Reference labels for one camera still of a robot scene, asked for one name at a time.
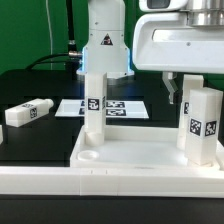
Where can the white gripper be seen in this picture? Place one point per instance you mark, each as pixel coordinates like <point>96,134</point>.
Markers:
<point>164,42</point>

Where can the white desk top tray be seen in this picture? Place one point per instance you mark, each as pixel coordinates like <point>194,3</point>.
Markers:
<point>133,147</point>

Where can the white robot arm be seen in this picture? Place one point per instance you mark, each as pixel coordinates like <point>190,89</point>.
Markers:
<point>106,52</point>

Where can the white marker sheet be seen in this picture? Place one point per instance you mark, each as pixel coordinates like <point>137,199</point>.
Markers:
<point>114,109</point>

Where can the white L-shaped fence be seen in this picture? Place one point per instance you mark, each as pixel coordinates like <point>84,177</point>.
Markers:
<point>19,179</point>

